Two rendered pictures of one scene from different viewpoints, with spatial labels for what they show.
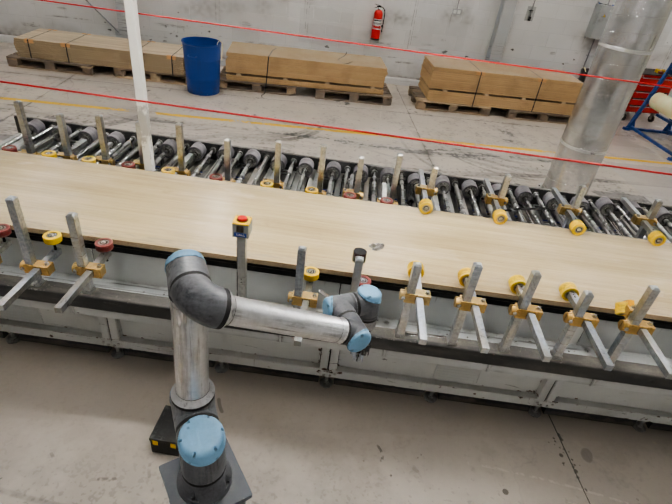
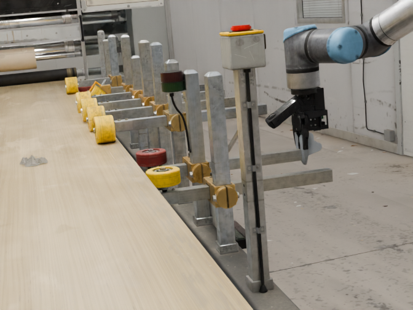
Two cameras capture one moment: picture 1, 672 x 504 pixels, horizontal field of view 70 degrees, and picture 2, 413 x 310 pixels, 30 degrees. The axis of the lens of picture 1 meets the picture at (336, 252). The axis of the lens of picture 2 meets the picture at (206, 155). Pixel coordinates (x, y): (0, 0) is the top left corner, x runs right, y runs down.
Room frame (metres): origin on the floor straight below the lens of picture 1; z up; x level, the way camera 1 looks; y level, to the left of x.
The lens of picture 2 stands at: (2.10, 1.84, 1.28)
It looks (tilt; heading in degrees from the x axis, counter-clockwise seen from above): 11 degrees down; 257
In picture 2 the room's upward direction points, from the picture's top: 5 degrees counter-clockwise
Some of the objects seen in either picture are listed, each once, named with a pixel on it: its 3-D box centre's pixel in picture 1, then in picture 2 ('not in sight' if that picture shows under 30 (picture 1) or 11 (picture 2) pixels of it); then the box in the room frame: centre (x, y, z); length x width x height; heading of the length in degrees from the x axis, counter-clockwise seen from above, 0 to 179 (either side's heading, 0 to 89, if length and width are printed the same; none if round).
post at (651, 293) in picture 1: (629, 328); (130, 92); (1.68, -1.35, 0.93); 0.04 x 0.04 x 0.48; 0
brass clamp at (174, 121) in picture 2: (414, 296); (175, 120); (1.69, -0.38, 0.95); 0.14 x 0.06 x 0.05; 90
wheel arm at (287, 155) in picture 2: not in sight; (224, 165); (1.61, -0.14, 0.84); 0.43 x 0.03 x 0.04; 0
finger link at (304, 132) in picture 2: not in sight; (303, 133); (1.38, -0.12, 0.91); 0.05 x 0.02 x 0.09; 89
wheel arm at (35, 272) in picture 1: (32, 276); not in sight; (1.63, 1.36, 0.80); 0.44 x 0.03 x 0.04; 0
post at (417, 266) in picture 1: (407, 305); (178, 141); (1.69, -0.35, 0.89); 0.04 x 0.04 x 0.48; 0
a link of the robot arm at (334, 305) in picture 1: (341, 309); (336, 45); (1.31, -0.05, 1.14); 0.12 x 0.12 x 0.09; 27
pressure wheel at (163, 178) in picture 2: (310, 279); (165, 191); (1.82, 0.10, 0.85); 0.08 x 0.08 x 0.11
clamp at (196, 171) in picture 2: not in sight; (195, 169); (1.69, -0.13, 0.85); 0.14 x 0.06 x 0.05; 90
